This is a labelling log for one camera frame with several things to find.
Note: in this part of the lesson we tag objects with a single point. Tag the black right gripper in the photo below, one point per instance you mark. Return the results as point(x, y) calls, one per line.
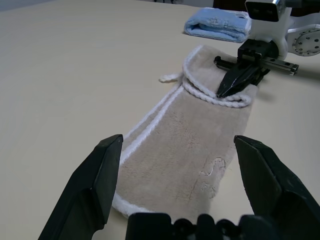
point(257, 53)

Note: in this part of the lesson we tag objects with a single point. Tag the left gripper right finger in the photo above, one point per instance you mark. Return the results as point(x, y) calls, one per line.
point(280, 195)

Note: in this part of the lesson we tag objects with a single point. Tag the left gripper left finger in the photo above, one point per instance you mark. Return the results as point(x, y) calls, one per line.
point(95, 185)

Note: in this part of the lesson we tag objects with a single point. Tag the beige towel white trim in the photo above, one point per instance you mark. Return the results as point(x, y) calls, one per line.
point(180, 140)

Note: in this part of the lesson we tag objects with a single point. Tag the blue folded towel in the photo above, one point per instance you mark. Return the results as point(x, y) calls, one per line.
point(215, 25)

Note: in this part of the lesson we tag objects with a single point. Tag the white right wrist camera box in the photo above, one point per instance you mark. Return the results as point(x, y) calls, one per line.
point(270, 30)

